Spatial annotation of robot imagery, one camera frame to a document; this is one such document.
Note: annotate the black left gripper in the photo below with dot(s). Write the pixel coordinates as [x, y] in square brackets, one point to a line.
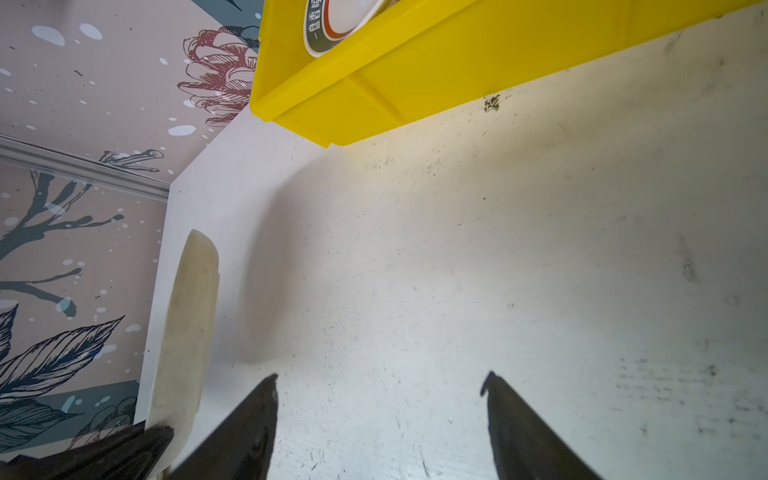
[239, 448]

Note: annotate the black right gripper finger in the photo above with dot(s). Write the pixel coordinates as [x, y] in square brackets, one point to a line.
[523, 445]

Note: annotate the cream bear print plate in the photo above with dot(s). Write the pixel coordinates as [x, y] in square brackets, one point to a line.
[185, 347]

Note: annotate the yellow plastic bin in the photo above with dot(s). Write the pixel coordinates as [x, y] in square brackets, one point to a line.
[419, 58]

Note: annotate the plate green rim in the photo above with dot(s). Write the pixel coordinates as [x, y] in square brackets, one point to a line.
[328, 22]

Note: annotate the aluminium frame post left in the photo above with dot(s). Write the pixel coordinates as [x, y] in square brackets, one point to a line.
[34, 157]

